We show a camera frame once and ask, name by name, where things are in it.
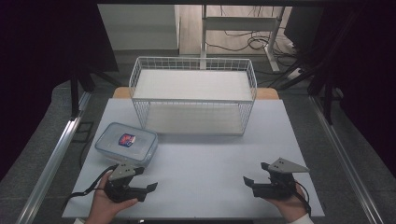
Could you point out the clear plastic food container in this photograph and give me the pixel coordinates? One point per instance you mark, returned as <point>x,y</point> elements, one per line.
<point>126,143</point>

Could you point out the person's white sleeve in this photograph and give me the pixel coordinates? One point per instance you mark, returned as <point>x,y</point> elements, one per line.
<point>301,219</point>
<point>79,221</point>

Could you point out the person's right white sleeve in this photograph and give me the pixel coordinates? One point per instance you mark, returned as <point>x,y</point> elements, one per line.
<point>301,219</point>

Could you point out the white power strip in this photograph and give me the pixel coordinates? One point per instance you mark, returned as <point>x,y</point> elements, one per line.
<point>294,73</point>

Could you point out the person's right hand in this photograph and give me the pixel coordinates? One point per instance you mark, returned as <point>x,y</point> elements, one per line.
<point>292,207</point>

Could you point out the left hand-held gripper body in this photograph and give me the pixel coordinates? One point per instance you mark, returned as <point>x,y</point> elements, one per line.
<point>121,174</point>

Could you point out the wooden table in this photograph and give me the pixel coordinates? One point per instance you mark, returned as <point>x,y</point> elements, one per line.
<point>268,93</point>

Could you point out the person's left white sleeve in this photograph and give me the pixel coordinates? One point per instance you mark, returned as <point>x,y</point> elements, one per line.
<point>79,221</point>

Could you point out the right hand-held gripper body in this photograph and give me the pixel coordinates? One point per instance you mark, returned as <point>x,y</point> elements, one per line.
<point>281,182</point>

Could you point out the person's left hand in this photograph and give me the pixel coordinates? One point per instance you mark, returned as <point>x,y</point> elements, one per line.
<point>101,205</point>

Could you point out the black metal stand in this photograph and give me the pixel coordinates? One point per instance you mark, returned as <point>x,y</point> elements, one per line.
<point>74,93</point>
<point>327,99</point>

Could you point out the aluminium rail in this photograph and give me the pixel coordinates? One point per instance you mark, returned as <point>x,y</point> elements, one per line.
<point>53,161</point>
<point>345,161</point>

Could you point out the white metal desk frame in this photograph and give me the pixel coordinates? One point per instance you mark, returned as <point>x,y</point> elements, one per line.
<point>239,23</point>

